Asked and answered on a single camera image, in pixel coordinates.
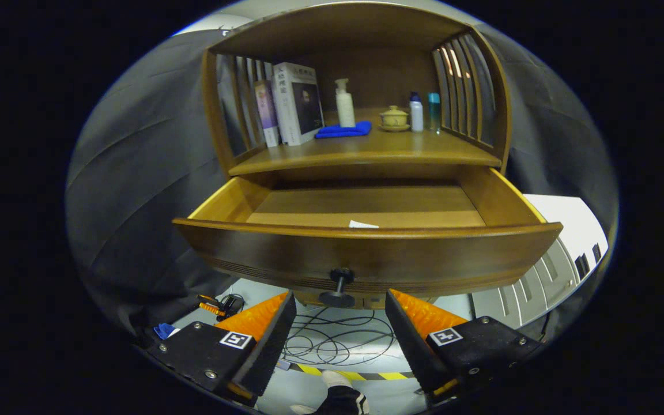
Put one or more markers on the clear bottle with teal cap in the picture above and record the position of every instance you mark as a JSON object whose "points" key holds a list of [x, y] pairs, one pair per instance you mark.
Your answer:
{"points": [[434, 109]]}

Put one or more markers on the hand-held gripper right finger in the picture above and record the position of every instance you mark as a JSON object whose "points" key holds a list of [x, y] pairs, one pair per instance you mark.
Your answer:
{"points": [[412, 346]]}

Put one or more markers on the blue white cosmetic tube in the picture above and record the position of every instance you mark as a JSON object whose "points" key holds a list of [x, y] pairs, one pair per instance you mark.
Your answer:
{"points": [[362, 224]]}

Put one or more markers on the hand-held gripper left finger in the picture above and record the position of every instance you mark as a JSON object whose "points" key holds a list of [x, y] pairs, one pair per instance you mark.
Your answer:
{"points": [[268, 351]]}

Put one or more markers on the small blue white object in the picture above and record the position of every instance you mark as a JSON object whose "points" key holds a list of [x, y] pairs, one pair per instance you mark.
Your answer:
{"points": [[165, 331]]}

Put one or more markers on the yellow lidded teacup with saucer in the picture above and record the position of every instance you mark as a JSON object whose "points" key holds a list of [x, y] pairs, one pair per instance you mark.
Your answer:
{"points": [[393, 119]]}

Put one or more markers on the thick white portrait book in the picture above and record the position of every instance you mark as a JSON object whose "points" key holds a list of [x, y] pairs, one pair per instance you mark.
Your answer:
{"points": [[291, 109]]}

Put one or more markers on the black power adapter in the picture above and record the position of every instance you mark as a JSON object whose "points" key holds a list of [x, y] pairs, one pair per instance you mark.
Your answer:
{"points": [[233, 302]]}

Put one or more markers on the yellow black floor tape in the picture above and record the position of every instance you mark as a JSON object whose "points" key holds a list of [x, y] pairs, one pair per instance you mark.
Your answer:
{"points": [[361, 376]]}

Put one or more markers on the folded blue cloth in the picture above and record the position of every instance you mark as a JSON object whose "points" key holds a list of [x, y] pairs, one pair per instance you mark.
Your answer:
{"points": [[338, 132]]}

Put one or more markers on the thin purple book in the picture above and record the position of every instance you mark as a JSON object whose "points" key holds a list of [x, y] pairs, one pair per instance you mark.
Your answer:
{"points": [[266, 109]]}

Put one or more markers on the white storage cabinet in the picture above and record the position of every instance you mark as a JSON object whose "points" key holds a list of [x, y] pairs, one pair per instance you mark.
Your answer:
{"points": [[562, 230]]}

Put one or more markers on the wooden countertop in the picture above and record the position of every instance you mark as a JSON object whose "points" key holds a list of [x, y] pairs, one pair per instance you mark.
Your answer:
{"points": [[378, 147]]}

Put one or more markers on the white bottle with blue cap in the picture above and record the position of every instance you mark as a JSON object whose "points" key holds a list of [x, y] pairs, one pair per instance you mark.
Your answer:
{"points": [[417, 115]]}

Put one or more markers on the orange black tool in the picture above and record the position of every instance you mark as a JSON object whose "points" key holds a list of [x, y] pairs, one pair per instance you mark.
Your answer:
{"points": [[211, 306]]}

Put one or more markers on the white pump bottle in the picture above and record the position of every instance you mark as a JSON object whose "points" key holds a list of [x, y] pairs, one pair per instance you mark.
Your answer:
{"points": [[345, 109]]}

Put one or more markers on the brown wooden cabinet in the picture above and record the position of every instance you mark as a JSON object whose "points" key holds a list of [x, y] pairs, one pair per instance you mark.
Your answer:
{"points": [[378, 69]]}

